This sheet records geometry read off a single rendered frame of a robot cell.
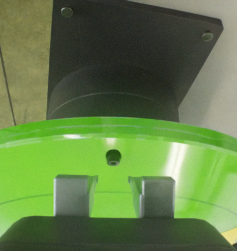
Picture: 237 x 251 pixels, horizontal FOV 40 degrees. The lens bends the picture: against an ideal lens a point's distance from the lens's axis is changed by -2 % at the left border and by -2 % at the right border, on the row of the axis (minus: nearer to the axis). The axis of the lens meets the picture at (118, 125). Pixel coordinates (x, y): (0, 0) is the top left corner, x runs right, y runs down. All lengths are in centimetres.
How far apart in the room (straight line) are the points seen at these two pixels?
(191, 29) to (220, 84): 10
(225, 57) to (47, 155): 22
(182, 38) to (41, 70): 145
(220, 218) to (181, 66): 16
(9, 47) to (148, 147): 149
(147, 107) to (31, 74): 148
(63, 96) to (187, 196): 17
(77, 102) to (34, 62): 139
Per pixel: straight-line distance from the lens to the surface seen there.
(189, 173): 20
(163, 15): 29
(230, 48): 34
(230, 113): 43
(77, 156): 18
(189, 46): 32
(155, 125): 18
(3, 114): 209
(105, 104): 29
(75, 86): 32
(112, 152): 18
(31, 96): 190
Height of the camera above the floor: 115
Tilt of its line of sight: 34 degrees down
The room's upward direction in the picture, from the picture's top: 180 degrees counter-clockwise
